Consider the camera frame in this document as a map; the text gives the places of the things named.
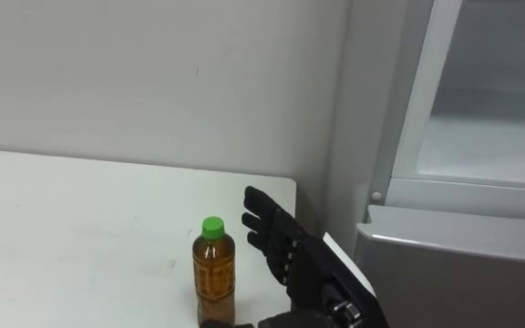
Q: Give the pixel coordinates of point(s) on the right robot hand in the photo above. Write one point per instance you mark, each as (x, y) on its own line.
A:
(303, 273)

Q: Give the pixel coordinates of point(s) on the brown tea bottle green cap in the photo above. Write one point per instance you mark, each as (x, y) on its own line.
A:
(213, 278)

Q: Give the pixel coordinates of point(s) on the grey fridge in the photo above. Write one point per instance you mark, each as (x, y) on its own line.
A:
(472, 273)

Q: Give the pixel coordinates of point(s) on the white desk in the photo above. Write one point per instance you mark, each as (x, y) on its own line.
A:
(62, 228)

